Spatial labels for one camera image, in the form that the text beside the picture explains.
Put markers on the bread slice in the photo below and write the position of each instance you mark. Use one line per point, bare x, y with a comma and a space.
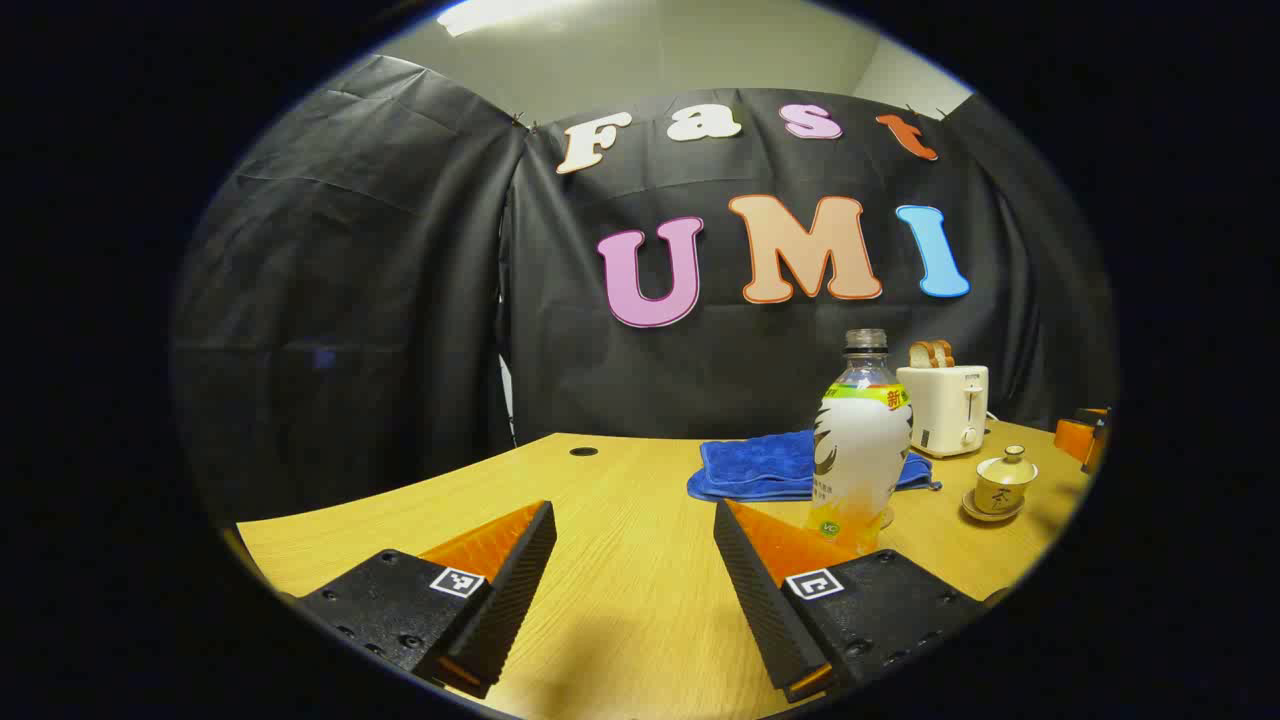
922, 355
947, 352

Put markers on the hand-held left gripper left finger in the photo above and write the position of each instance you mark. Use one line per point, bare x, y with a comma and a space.
515, 590

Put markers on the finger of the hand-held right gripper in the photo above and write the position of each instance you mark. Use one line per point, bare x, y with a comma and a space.
1099, 450
1072, 438

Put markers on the cream ceramic saucer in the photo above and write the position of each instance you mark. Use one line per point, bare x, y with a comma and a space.
975, 512

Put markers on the round cork coaster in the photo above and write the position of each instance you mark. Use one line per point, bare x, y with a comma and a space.
887, 517

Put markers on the white toaster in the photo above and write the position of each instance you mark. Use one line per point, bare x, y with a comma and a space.
940, 410

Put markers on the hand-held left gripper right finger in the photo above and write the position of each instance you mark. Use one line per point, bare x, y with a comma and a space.
760, 600

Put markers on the clear plastic water bottle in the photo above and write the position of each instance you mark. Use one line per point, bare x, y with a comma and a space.
860, 450

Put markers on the cream teacup lid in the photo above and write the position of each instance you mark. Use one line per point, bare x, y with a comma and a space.
1007, 468

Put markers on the blue folded towel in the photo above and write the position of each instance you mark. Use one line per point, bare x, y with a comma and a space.
750, 465

